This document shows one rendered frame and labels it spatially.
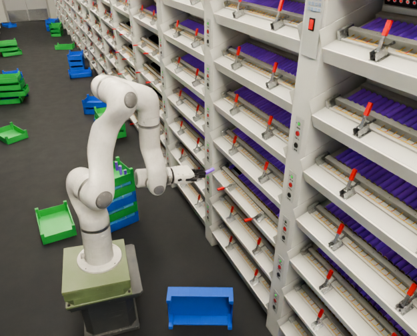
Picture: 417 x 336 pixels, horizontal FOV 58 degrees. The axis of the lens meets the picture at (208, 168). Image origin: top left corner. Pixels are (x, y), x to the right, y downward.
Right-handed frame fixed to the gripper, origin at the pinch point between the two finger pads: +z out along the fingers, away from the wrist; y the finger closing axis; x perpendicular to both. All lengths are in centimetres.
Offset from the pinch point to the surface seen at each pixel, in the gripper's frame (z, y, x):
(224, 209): 20.5, 4.4, 26.6
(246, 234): 21.2, -18.6, 26.1
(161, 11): 2, 85, -62
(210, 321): 0, -35, 62
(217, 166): 16.5, 13.1, 4.2
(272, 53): 17, -12, -61
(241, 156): 14.4, -10.0, -13.3
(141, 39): 10, 150, -35
